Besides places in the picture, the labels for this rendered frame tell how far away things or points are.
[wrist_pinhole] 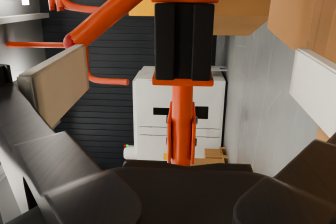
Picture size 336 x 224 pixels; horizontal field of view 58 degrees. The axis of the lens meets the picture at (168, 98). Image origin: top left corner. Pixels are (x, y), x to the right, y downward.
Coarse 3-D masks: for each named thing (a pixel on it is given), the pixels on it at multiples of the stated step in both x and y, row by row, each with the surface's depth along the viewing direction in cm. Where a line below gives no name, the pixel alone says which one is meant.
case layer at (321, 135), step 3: (318, 126) 120; (318, 129) 120; (321, 129) 117; (318, 132) 120; (321, 132) 117; (324, 132) 115; (318, 135) 120; (321, 135) 117; (324, 135) 115; (318, 138) 120; (321, 138) 117; (324, 138) 115; (327, 138) 112
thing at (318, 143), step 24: (312, 144) 7; (288, 168) 6; (312, 168) 6; (264, 192) 5; (288, 192) 5; (312, 192) 5; (240, 216) 4; (264, 216) 4; (288, 216) 4; (312, 216) 4
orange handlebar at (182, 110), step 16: (176, 96) 30; (192, 96) 31; (176, 112) 31; (192, 112) 34; (176, 128) 32; (192, 128) 32; (176, 144) 32; (192, 144) 32; (176, 160) 33; (192, 160) 33
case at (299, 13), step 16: (272, 0) 48; (288, 0) 40; (304, 0) 35; (320, 0) 31; (272, 16) 48; (288, 16) 40; (304, 16) 35; (320, 16) 31; (272, 32) 48; (288, 32) 40; (304, 32) 35; (320, 32) 31; (320, 48) 30
